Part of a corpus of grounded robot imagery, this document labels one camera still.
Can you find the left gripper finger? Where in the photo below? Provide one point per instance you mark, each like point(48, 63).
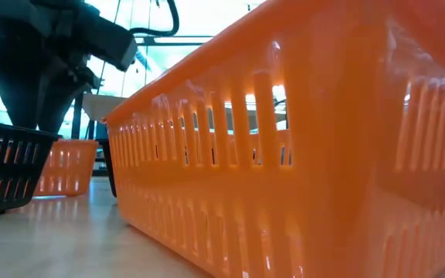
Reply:
point(18, 85)
point(68, 92)

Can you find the orange plastic slotted basket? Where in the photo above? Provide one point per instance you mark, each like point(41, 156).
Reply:
point(72, 170)
point(323, 154)

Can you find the black plastic slotted basket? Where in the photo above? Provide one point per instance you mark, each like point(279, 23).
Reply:
point(14, 170)

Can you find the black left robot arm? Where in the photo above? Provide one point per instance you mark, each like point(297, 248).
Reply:
point(64, 7)

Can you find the wooden shelf with black legs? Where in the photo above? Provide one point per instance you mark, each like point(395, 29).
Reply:
point(102, 106)

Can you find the black computer monitor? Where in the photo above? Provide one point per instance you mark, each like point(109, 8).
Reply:
point(102, 131)

